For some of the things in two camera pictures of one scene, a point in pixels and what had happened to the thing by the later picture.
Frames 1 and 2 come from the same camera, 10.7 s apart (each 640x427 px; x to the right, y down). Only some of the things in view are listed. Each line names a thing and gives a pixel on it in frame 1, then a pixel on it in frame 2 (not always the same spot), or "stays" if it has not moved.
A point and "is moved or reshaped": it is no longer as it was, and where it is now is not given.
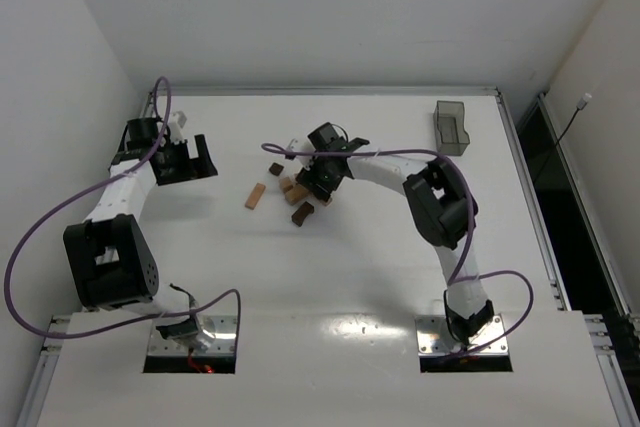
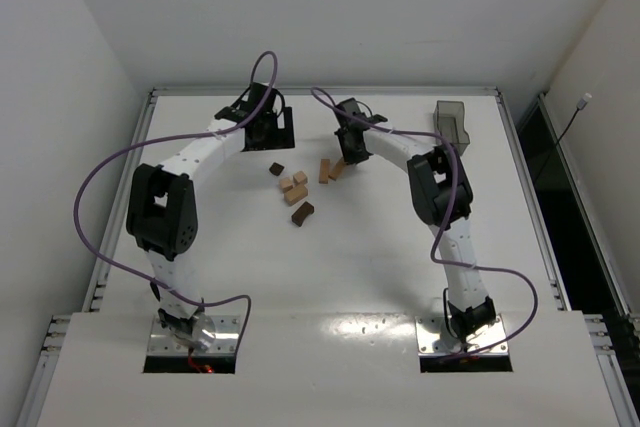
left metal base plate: (222, 327) stays
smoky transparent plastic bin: (451, 135) stays
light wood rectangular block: (295, 194) stays
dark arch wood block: (301, 213) stays
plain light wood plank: (254, 196) is moved or reshaped
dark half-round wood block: (276, 168) stays
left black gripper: (186, 162) → (272, 134)
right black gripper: (314, 183) → (351, 145)
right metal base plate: (434, 337) stays
